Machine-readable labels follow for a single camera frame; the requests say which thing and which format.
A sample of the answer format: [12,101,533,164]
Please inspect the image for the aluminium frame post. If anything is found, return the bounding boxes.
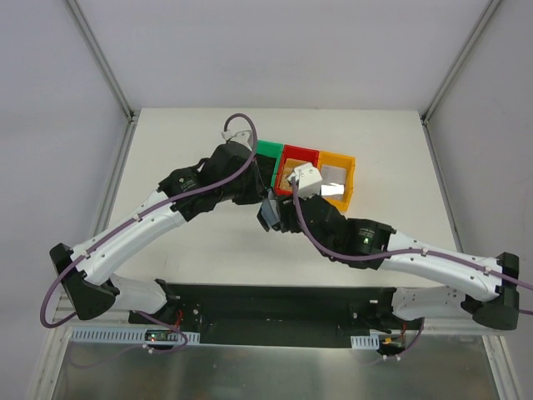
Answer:
[421,0,506,126]
[63,0,137,121]

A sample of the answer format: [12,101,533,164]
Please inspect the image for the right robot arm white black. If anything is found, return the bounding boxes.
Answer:
[267,196,520,331]

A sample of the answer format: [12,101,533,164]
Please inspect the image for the green plastic bin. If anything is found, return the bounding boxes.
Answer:
[256,140,284,188]

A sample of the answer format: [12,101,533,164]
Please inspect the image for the right aluminium table rail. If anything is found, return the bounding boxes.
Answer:
[421,123,463,253]

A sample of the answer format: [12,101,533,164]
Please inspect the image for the white cable duct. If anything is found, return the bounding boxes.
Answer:
[351,334,380,351]
[70,327,201,346]

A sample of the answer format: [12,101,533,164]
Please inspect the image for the right white cable duct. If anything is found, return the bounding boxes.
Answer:
[351,334,380,351]

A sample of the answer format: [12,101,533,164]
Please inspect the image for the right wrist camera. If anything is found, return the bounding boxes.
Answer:
[290,164,322,198]

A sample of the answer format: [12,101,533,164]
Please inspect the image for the yellow plastic bin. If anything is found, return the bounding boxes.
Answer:
[317,151,356,213]

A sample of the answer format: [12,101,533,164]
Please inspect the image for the gold cards in red bin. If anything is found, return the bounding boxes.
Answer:
[278,158,311,194]

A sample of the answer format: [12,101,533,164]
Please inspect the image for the red plastic bin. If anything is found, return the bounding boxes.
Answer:
[273,144,319,195]

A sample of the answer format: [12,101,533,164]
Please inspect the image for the white cards in yellow bin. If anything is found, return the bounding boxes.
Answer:
[320,164,346,200]

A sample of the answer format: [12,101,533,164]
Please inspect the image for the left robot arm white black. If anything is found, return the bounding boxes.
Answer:
[49,140,262,324]

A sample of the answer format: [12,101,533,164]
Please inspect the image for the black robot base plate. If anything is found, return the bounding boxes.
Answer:
[153,284,421,348]

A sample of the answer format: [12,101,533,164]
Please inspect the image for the aluminium table rail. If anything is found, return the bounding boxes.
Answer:
[421,123,463,253]
[57,118,141,309]

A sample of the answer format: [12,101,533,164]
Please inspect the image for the black cards in green bin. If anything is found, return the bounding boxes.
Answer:
[256,154,277,188]

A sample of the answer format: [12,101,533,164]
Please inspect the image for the left aluminium table rail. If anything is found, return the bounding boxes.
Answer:
[57,118,141,309]

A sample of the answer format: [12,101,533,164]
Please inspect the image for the left white cable duct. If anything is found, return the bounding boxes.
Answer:
[70,327,201,346]

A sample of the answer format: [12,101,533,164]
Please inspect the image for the black leather card holder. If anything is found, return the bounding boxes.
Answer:
[257,188,281,232]

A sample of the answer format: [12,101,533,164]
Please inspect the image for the left aluminium frame post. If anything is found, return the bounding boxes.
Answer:
[63,0,137,121]

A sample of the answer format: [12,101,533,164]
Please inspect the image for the right aluminium frame post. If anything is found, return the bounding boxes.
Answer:
[421,0,506,126]

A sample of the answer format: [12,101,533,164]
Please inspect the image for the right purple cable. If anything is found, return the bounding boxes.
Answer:
[290,177,533,318]

